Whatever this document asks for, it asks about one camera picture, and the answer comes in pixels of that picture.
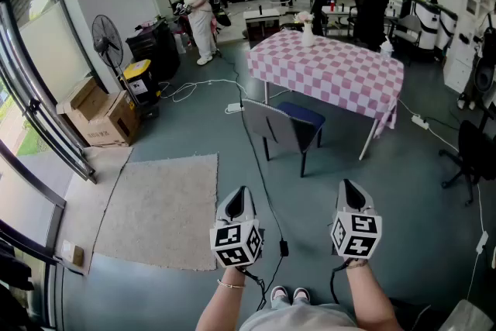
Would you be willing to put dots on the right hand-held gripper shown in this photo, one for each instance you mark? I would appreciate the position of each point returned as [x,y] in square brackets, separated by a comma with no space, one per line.
[360,236]

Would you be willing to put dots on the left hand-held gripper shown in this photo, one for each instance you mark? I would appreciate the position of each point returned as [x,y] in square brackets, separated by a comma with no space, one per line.
[232,240]

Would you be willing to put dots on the blue seat grey chair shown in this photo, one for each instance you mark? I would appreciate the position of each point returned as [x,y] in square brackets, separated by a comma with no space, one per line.
[279,128]

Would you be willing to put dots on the person's left forearm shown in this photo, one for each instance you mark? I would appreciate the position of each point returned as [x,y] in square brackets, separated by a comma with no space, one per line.
[222,306]

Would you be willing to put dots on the person's right forearm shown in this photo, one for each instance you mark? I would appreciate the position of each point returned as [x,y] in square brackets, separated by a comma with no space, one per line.
[368,298]

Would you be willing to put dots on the pink checkered tablecloth table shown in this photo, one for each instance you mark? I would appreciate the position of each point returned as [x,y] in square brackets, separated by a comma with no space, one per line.
[368,139]

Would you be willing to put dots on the black office chair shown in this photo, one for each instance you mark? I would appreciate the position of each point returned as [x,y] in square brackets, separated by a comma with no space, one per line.
[319,7]
[370,15]
[470,155]

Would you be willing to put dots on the grey folding chair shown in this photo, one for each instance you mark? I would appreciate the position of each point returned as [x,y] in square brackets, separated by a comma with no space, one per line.
[407,31]

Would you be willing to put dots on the black power adapter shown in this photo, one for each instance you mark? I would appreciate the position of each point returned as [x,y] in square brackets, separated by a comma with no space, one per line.
[284,247]

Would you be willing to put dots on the beige rug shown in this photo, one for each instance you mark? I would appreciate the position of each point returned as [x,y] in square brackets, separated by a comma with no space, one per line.
[162,209]

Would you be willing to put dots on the person's left shoe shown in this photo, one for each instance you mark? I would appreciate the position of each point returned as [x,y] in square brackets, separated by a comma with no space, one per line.
[279,292]

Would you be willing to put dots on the person's shoe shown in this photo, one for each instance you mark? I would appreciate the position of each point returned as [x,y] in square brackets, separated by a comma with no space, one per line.
[301,293]
[279,292]

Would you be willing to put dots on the white power strip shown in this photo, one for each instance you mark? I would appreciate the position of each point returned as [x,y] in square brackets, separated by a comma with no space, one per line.
[482,241]
[420,122]
[234,107]

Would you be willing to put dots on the person's right shoe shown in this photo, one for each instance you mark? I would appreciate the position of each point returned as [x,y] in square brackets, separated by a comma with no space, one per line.
[301,293]

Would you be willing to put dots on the person's grey jeans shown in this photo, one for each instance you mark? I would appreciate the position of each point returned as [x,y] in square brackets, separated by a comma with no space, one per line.
[290,303]

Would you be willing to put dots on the person's grey shirt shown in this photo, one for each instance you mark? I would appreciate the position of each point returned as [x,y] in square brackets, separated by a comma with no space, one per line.
[298,319]

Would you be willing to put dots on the pink checkered tablecloth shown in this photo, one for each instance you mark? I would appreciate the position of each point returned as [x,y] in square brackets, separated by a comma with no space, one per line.
[325,69]

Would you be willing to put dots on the clear plastic drink cup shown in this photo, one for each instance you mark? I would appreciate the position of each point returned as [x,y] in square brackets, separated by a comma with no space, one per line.
[386,50]

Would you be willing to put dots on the brown cardboard box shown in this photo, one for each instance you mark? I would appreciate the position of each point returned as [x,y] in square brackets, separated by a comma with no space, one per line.
[108,120]
[83,95]

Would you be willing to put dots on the black toolbox with yellow lid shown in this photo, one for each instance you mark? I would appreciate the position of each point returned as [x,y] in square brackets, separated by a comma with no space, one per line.
[141,83]

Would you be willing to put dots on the white vase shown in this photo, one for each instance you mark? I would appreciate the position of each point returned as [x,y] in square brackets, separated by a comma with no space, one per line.
[308,36]

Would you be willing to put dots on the small cardboard box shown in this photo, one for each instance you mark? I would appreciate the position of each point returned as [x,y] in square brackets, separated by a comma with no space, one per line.
[73,252]

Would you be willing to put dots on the black drawer cabinet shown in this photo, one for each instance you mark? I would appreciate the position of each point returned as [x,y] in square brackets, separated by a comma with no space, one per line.
[155,46]

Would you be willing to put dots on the white top low cabinet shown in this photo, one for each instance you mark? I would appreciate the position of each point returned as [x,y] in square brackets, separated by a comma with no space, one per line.
[261,21]

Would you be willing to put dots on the white black-trimmed machine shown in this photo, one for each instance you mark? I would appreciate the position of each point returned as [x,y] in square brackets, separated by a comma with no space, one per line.
[424,23]
[447,27]

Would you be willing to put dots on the black standing fan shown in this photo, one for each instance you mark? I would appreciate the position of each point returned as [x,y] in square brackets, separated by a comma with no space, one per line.
[106,38]

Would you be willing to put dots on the black framed glass window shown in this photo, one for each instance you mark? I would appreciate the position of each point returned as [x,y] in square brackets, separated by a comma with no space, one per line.
[38,89]

